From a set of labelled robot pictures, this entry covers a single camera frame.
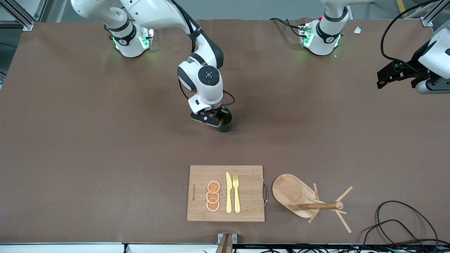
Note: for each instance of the metal mount bracket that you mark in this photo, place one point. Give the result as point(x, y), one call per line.
point(226, 240)

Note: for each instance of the brown table cover sheet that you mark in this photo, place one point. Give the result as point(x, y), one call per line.
point(105, 140)

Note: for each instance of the aluminium frame post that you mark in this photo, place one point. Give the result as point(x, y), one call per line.
point(427, 21)
point(28, 23)

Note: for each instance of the yellow plastic fork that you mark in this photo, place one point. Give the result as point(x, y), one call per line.
point(236, 200)

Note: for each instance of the yellow plastic knife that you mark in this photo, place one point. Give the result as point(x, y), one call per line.
point(229, 196)

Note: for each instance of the orange slice toy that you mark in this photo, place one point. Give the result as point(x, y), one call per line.
point(213, 187)
point(212, 206)
point(212, 198)

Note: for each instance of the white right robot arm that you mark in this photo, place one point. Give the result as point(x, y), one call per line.
point(165, 14)

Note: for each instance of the wooden mug tree stand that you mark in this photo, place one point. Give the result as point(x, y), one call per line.
point(288, 191)

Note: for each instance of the bamboo cutting board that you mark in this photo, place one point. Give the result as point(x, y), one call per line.
point(246, 193)

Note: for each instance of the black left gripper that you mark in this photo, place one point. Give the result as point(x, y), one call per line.
point(412, 68)

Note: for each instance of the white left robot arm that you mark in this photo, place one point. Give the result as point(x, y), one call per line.
point(325, 38)

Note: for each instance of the white paper scrap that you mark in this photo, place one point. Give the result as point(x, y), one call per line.
point(357, 30)

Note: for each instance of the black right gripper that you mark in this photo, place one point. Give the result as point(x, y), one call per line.
point(224, 114)

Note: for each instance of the dark teal ribbed cup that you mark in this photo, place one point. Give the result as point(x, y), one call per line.
point(226, 126)

